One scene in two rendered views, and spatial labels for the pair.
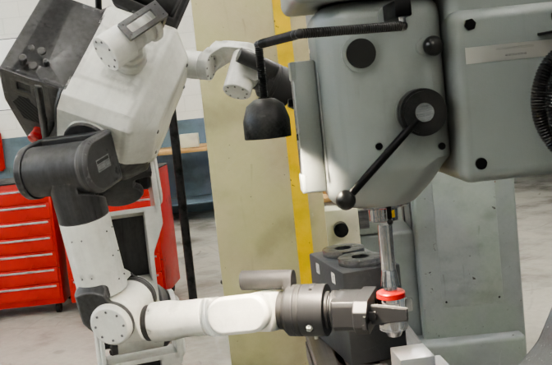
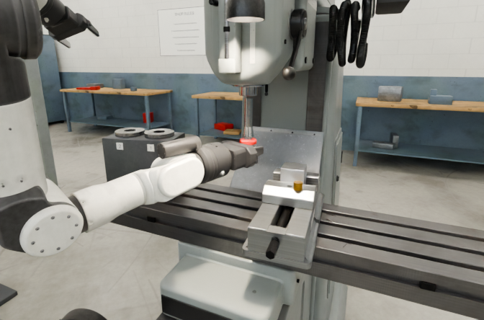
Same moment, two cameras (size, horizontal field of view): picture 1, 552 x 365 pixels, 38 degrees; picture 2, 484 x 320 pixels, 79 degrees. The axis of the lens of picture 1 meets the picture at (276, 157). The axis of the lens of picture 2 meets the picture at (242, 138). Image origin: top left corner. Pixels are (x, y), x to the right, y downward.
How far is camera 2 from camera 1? 112 cm
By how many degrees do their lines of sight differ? 64
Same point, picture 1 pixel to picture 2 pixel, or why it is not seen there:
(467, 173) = (302, 64)
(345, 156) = (274, 45)
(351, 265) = (165, 137)
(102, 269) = (35, 165)
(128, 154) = not seen: hidden behind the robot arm
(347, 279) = not seen: hidden behind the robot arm
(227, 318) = (178, 181)
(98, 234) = (32, 118)
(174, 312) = (115, 194)
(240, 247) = not seen: outside the picture
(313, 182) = (238, 65)
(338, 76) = not seen: outside the picture
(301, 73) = not seen: outside the picture
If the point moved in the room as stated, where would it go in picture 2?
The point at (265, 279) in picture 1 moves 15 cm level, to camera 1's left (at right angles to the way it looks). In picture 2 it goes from (184, 145) to (132, 166)
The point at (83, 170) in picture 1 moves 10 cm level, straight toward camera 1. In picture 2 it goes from (36, 16) to (117, 14)
